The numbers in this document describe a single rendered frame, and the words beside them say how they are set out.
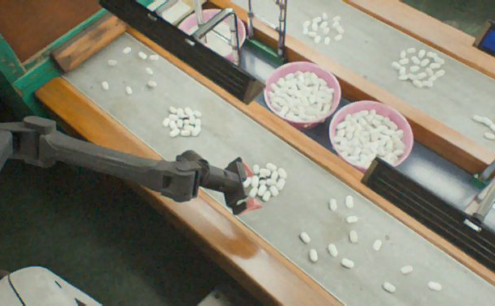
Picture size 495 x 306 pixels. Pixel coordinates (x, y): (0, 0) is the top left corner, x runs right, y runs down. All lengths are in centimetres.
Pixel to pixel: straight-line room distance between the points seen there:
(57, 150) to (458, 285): 109
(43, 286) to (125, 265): 156
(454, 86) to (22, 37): 148
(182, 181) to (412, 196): 51
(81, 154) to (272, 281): 59
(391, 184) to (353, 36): 88
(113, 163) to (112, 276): 117
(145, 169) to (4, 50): 77
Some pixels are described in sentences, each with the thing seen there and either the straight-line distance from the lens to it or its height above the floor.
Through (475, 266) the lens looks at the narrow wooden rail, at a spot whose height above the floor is 76.
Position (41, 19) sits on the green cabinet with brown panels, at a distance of 166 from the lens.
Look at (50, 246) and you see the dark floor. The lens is 231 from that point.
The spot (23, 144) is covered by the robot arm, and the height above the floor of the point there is 110.
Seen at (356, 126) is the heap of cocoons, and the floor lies 74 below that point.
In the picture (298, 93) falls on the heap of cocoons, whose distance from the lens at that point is 156.
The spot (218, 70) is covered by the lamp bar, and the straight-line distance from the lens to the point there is 118.
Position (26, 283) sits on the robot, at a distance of 60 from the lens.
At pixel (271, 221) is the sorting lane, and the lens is 132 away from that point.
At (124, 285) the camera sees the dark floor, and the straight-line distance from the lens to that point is 212.
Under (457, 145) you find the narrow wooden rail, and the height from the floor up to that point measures 76.
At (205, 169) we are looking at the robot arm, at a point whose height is 108.
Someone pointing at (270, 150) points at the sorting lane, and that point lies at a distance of 143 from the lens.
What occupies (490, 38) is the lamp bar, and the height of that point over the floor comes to 108.
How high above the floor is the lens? 196
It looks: 59 degrees down
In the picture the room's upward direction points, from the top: 3 degrees counter-clockwise
